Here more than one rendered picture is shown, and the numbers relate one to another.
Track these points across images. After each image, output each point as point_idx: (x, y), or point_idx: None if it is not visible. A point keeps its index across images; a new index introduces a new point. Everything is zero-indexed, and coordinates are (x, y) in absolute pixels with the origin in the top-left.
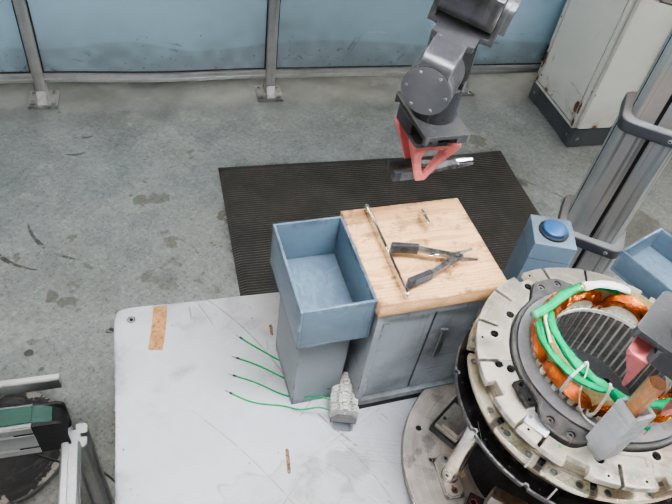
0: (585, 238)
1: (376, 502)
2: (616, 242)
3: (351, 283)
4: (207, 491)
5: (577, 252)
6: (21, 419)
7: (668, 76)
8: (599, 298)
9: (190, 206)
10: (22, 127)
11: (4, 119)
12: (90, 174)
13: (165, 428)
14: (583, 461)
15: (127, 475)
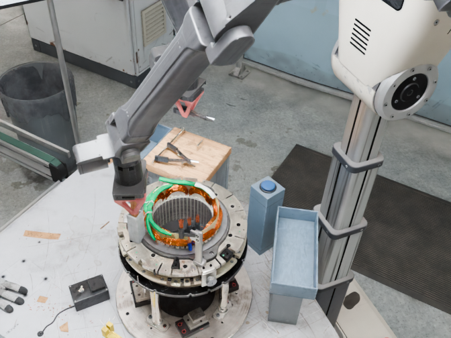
0: (321, 218)
1: (116, 259)
2: (338, 230)
3: None
4: (70, 214)
5: (319, 227)
6: (47, 159)
7: (347, 125)
8: (205, 196)
9: (262, 155)
10: (217, 82)
11: (213, 75)
12: (228, 117)
13: (80, 188)
14: (125, 236)
15: (54, 193)
